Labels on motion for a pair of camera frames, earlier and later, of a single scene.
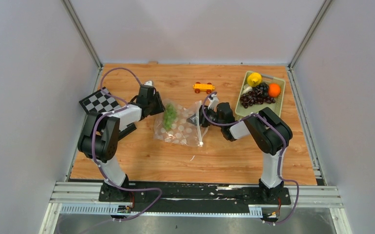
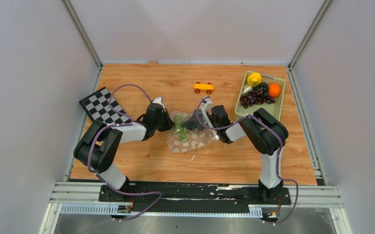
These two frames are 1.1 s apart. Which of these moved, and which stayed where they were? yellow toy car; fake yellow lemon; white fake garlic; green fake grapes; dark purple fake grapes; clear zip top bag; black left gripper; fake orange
Moved: black left gripper; clear zip top bag; green fake grapes
Stayed: white fake garlic; fake orange; fake yellow lemon; dark purple fake grapes; yellow toy car
